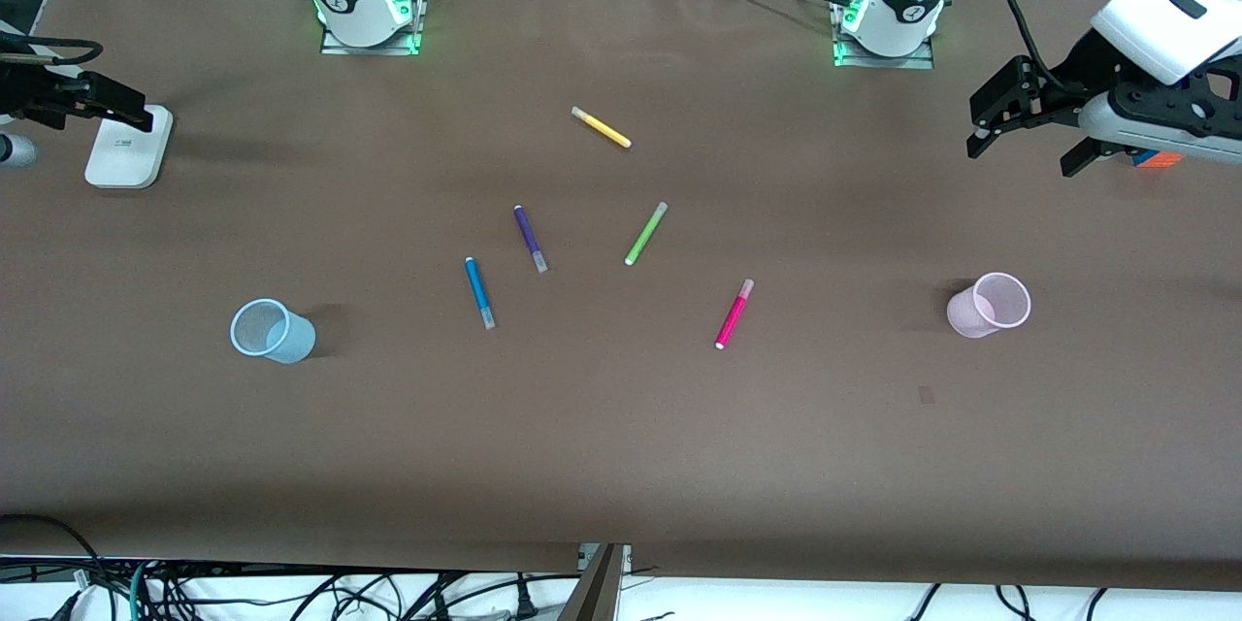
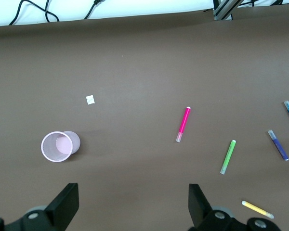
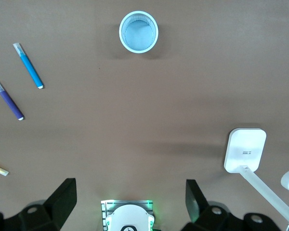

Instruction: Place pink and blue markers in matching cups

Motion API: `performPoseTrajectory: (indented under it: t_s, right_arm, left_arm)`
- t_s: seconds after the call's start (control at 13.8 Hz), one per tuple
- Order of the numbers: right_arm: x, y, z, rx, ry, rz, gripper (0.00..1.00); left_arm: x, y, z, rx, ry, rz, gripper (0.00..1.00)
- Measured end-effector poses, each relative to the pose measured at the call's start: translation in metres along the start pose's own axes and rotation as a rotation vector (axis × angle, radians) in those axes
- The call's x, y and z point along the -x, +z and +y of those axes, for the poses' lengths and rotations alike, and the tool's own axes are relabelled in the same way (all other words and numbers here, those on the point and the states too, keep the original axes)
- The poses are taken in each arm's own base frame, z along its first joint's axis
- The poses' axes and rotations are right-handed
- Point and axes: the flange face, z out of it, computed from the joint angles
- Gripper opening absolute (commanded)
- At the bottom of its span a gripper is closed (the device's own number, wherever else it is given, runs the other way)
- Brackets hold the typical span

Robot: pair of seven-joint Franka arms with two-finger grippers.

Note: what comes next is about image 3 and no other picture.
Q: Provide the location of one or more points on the blue marker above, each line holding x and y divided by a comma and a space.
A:
30, 68

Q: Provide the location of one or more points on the white camera stand base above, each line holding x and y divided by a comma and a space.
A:
245, 146

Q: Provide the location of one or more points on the light blue plastic cup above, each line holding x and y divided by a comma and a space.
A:
138, 33

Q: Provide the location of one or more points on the brown table cover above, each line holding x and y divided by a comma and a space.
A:
144, 108

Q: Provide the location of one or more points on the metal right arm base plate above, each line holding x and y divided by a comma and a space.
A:
104, 209

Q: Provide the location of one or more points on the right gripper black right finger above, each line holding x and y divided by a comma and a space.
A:
197, 207

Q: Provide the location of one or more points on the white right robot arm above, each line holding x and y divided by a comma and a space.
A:
130, 216

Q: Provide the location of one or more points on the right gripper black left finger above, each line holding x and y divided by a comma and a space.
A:
55, 207

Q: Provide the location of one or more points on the purple marker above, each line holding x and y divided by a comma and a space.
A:
9, 102

